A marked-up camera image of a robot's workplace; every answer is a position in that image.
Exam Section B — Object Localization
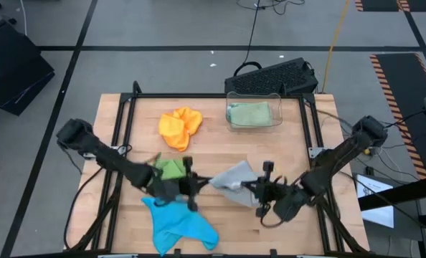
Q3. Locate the clear plastic bin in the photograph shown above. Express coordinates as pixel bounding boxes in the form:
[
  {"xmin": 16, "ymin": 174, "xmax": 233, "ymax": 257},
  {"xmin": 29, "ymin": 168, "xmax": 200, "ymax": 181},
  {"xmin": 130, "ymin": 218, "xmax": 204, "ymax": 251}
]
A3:
[{"xmin": 225, "ymin": 91, "xmax": 284, "ymax": 133}]

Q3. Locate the black equipment case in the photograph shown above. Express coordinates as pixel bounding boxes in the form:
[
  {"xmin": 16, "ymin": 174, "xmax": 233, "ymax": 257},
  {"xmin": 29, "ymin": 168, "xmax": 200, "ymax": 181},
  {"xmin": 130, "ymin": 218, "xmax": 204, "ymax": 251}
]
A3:
[{"xmin": 0, "ymin": 19, "xmax": 55, "ymax": 116}]

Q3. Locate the yellow hanging cable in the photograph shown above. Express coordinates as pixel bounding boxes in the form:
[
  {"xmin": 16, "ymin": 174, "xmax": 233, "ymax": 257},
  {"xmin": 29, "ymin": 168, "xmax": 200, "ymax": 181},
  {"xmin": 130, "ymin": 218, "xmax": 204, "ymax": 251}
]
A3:
[{"xmin": 321, "ymin": 0, "xmax": 353, "ymax": 93}]

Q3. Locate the pale green microfiber towel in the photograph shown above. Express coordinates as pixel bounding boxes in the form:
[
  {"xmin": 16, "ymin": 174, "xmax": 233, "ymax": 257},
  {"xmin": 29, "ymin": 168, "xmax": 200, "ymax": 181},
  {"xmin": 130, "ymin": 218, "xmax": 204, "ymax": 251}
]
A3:
[{"xmin": 228, "ymin": 101, "xmax": 273, "ymax": 128}]

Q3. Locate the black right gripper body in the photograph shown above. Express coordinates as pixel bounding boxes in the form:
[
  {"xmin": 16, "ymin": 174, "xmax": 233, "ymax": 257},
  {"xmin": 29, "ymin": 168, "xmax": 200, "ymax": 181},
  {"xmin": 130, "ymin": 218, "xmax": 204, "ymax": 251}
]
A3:
[{"xmin": 272, "ymin": 188, "xmax": 311, "ymax": 221}]

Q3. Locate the black floor cable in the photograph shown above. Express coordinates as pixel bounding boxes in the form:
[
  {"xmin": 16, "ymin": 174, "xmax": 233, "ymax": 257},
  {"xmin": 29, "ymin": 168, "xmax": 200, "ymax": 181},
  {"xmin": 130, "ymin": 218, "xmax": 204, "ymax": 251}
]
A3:
[{"xmin": 64, "ymin": 166, "xmax": 105, "ymax": 250}]

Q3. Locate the black metal beam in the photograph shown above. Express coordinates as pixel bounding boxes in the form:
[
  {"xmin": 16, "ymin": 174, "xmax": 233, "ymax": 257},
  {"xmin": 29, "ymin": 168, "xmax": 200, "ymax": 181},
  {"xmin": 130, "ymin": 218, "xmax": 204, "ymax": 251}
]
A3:
[{"xmin": 358, "ymin": 174, "xmax": 426, "ymax": 212}]

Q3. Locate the black aluminium table frame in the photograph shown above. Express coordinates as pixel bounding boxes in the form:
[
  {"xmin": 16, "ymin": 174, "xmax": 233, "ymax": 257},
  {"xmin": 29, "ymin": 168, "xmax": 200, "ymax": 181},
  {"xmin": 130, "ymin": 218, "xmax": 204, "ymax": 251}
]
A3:
[{"xmin": 64, "ymin": 80, "xmax": 370, "ymax": 254}]

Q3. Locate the orange microfiber towel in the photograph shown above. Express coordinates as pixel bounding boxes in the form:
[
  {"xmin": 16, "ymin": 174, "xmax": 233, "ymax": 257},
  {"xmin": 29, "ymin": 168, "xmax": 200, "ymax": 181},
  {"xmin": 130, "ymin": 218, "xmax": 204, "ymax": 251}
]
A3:
[{"xmin": 158, "ymin": 106, "xmax": 204, "ymax": 153}]

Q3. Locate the black perforated computer case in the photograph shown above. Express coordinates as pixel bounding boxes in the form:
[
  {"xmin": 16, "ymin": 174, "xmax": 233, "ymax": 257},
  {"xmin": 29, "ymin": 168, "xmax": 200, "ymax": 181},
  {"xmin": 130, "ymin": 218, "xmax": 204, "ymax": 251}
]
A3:
[{"xmin": 224, "ymin": 57, "xmax": 320, "ymax": 96}]

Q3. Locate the white paper sheet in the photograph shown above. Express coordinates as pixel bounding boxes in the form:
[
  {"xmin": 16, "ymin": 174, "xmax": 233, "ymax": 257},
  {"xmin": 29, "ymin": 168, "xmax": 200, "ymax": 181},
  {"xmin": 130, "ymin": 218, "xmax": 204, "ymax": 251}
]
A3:
[{"xmin": 356, "ymin": 173, "xmax": 395, "ymax": 229}]

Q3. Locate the bright green microfiber towel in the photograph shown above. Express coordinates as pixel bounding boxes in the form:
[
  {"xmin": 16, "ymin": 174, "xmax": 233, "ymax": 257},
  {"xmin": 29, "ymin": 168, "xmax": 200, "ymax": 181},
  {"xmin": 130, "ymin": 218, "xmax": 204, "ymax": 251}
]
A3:
[{"xmin": 151, "ymin": 153, "xmax": 187, "ymax": 181}]

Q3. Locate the black hanging cable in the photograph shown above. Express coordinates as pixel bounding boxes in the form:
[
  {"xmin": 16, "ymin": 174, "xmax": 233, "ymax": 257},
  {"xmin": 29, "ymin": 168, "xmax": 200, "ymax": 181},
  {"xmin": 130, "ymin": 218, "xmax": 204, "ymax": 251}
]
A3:
[{"xmin": 234, "ymin": 0, "xmax": 264, "ymax": 77}]

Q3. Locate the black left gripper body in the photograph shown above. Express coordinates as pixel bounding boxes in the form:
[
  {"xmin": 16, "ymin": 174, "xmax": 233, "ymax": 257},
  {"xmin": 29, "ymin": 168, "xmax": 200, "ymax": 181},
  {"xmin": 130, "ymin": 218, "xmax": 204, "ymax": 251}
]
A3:
[{"xmin": 143, "ymin": 168, "xmax": 189, "ymax": 205}]

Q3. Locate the turquoise microfiber towel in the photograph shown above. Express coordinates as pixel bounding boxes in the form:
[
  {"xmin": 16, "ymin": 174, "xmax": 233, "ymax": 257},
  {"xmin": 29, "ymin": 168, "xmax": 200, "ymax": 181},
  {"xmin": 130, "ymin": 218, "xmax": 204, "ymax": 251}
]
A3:
[{"xmin": 141, "ymin": 196, "xmax": 220, "ymax": 257}]

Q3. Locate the black hazard-striped floor mat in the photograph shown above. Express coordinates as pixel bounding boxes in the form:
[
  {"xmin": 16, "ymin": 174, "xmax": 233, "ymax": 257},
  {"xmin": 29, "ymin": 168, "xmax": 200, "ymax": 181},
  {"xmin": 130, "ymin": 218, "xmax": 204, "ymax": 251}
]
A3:
[
  {"xmin": 354, "ymin": 0, "xmax": 426, "ymax": 12},
  {"xmin": 369, "ymin": 52, "xmax": 426, "ymax": 180}
]

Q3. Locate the grey waffle-weave towel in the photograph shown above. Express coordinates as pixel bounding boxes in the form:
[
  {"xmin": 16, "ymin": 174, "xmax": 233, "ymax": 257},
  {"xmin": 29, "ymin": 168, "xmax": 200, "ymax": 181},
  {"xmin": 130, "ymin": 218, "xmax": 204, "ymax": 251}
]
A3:
[{"xmin": 209, "ymin": 160, "xmax": 268, "ymax": 209}]

